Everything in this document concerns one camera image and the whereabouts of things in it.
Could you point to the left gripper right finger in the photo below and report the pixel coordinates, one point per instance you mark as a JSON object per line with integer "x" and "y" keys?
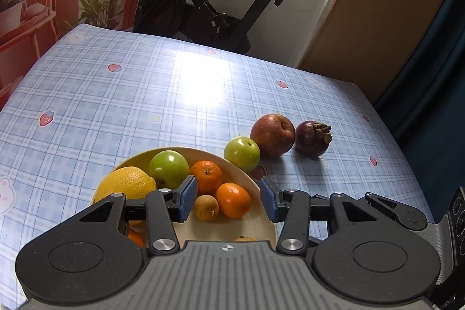
{"x": 292, "y": 208}

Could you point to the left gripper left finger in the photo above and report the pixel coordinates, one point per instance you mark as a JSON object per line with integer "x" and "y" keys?
{"x": 165, "y": 207}

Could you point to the green apple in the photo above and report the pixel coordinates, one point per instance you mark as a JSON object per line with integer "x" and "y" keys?
{"x": 169, "y": 169}
{"x": 243, "y": 152}

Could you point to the small brown longan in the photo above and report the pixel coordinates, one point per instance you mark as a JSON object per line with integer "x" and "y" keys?
{"x": 206, "y": 208}

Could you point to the small mandarin orange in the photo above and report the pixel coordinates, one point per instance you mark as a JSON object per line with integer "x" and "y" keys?
{"x": 135, "y": 237}
{"x": 208, "y": 176}
{"x": 234, "y": 201}

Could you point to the red apple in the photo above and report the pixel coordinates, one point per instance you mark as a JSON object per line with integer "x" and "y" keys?
{"x": 274, "y": 134}

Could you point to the beige round plate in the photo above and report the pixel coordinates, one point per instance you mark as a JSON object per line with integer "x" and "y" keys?
{"x": 254, "y": 226}

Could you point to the dark purple mangosteen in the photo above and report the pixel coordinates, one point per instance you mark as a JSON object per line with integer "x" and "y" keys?
{"x": 313, "y": 138}

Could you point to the blue plaid tablecloth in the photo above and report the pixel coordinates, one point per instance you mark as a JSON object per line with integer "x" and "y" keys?
{"x": 98, "y": 97}

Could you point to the dark teal curtain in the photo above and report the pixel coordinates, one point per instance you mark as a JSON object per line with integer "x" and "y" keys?
{"x": 423, "y": 107}

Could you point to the wooden door panel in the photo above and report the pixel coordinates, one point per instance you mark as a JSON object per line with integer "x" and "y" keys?
{"x": 367, "y": 42}

